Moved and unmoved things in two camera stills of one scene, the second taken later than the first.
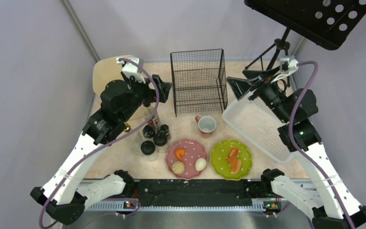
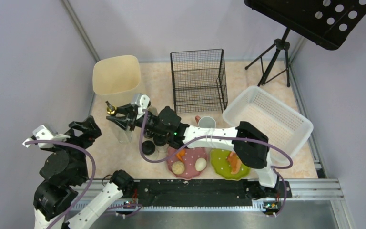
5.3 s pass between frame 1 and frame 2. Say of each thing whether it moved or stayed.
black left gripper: moved
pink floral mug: stayed
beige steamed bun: stayed
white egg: stayed
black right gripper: moved
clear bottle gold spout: moved
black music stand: stayed
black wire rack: stayed
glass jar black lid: stayed
